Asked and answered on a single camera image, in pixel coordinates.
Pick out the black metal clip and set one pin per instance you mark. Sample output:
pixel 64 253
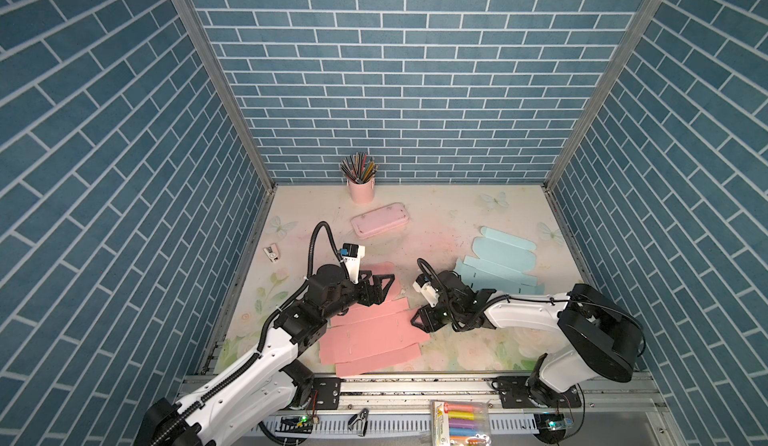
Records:
pixel 358 423

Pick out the small white pencil sharpener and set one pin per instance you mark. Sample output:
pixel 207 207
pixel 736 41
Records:
pixel 272 252

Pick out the light blue flat paper box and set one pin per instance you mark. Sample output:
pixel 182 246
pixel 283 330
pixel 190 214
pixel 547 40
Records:
pixel 500 261

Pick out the small circuit board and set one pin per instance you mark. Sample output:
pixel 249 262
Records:
pixel 296 425
pixel 551 429

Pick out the left small circuit board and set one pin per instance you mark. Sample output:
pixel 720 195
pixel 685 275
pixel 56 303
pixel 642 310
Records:
pixel 296 425

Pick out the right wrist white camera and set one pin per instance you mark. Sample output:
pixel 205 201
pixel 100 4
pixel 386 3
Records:
pixel 423 286

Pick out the right small circuit board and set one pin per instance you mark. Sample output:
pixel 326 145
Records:
pixel 551 429

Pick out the pink pencil case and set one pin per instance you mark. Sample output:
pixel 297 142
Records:
pixel 380 220

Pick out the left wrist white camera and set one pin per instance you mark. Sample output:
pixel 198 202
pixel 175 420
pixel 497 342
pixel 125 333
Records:
pixel 352 255

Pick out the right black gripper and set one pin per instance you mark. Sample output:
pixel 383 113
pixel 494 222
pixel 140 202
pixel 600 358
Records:
pixel 426 322

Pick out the pink paper box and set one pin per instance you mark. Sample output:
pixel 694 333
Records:
pixel 374 339

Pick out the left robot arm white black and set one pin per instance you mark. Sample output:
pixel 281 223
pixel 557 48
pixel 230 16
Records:
pixel 269 377

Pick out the aluminium front rail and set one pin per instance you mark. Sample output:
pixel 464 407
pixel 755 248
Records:
pixel 412 393

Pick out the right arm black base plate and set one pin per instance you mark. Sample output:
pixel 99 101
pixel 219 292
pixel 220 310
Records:
pixel 519 392

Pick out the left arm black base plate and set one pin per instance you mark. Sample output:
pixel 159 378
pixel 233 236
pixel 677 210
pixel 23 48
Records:
pixel 322 393

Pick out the bundle of coloured pencils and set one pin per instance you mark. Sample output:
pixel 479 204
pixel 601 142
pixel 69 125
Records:
pixel 359 168

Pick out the pink pencil cup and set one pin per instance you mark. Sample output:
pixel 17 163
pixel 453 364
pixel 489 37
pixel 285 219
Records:
pixel 361 193

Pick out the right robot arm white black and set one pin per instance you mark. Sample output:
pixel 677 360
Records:
pixel 594 337

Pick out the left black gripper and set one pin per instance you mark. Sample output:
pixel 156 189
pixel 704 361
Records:
pixel 377 296

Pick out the pack of coloured markers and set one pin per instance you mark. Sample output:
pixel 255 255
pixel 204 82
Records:
pixel 460 424

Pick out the wrist white camera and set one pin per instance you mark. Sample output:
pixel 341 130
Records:
pixel 423 286
pixel 352 255

